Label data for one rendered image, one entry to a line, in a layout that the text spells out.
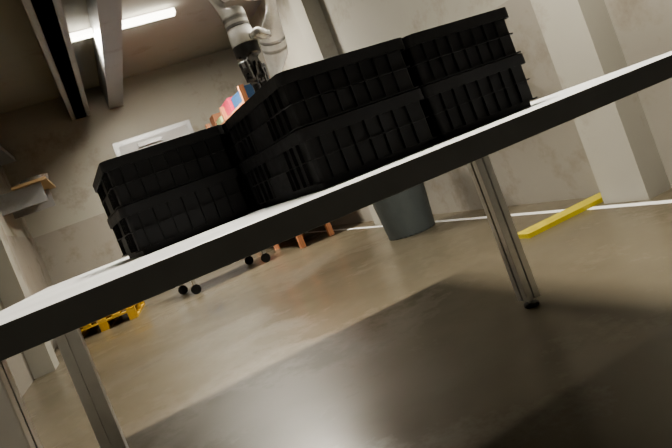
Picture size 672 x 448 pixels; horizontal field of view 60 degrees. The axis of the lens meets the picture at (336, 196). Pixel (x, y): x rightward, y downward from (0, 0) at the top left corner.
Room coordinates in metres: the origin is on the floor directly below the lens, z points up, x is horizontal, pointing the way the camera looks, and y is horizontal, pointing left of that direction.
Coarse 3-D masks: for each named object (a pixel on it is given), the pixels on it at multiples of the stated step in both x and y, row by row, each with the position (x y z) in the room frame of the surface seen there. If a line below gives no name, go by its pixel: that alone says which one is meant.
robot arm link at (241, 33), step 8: (240, 24) 1.65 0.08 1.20; (248, 24) 1.67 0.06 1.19; (232, 32) 1.66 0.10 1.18; (240, 32) 1.65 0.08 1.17; (248, 32) 1.66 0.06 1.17; (256, 32) 1.62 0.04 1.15; (264, 32) 1.65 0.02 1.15; (232, 40) 1.66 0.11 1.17; (240, 40) 1.65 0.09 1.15; (248, 40) 1.65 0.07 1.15; (232, 48) 1.68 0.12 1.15
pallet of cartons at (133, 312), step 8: (136, 304) 6.68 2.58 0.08; (144, 304) 7.17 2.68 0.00; (120, 312) 6.21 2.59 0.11; (128, 312) 6.19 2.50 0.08; (136, 312) 6.22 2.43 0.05; (104, 320) 6.13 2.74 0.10; (112, 320) 6.61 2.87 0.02; (80, 328) 6.53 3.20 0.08; (88, 328) 6.09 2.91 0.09; (104, 328) 6.12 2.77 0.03
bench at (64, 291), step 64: (640, 64) 1.25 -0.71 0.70; (512, 128) 0.96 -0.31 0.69; (320, 192) 0.99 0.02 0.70; (384, 192) 0.87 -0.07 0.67; (128, 256) 2.08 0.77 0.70; (192, 256) 0.77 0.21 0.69; (512, 256) 2.07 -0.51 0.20; (0, 320) 0.82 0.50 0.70; (64, 320) 0.71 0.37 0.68; (0, 384) 0.73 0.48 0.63
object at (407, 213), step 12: (408, 192) 4.61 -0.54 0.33; (420, 192) 4.67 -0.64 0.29; (372, 204) 4.85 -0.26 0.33; (384, 204) 4.67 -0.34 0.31; (396, 204) 4.62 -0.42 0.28; (408, 204) 4.61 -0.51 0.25; (420, 204) 4.65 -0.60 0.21; (384, 216) 4.72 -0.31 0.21; (396, 216) 4.64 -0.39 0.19; (408, 216) 4.62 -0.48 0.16; (420, 216) 4.64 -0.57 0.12; (432, 216) 4.75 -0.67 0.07; (384, 228) 4.81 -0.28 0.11; (396, 228) 4.67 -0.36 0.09; (408, 228) 4.63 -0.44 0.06; (420, 228) 4.64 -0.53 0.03
